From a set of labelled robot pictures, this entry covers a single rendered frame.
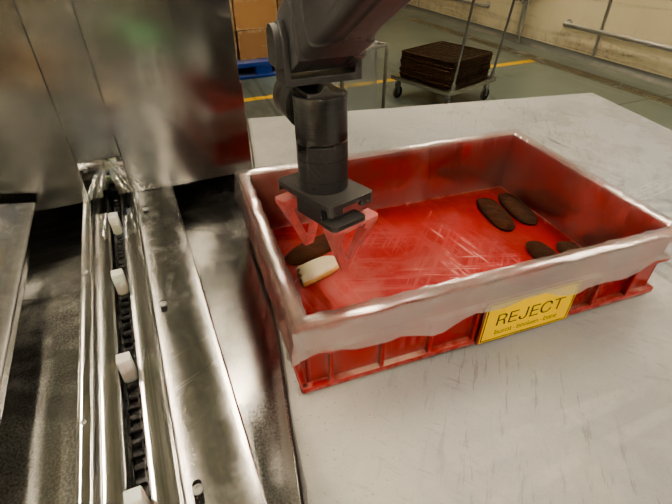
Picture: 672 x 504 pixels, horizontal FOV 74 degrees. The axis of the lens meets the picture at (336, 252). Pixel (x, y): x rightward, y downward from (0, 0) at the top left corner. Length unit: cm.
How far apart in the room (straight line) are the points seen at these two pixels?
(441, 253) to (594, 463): 31
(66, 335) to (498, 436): 48
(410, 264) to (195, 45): 43
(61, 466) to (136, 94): 47
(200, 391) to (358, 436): 15
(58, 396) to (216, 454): 21
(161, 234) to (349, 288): 27
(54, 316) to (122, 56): 35
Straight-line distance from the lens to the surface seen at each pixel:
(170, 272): 58
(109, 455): 45
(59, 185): 77
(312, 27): 40
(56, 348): 60
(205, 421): 42
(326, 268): 59
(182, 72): 71
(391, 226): 70
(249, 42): 451
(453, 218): 73
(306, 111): 47
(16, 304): 58
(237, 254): 65
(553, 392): 53
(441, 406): 48
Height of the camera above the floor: 121
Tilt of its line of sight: 37 degrees down
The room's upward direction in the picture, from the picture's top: straight up
